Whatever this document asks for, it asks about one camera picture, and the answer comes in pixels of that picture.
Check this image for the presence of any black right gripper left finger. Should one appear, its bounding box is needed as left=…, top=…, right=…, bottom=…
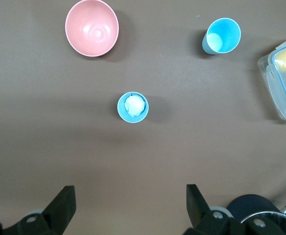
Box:
left=3, top=185, right=76, bottom=235

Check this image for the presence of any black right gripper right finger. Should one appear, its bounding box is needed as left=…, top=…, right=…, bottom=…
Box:
left=183, top=184, right=246, bottom=235

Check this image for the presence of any blue cup with tissue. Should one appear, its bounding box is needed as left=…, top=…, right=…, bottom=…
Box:
left=116, top=91, right=150, bottom=123

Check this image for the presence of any dark round metal-rimmed pot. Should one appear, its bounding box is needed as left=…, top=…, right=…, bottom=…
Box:
left=227, top=194, right=286, bottom=235

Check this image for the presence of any crumpled white tissue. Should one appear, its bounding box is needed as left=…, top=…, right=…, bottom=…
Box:
left=124, top=94, right=146, bottom=117

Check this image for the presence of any clear plastic lidded container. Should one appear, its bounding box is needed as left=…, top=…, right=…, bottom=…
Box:
left=258, top=36, right=286, bottom=126

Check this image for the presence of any empty blue plastic cup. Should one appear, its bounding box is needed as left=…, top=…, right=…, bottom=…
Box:
left=201, top=17, right=242, bottom=55

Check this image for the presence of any pink plastic bowl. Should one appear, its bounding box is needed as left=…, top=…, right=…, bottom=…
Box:
left=65, top=0, right=120, bottom=57

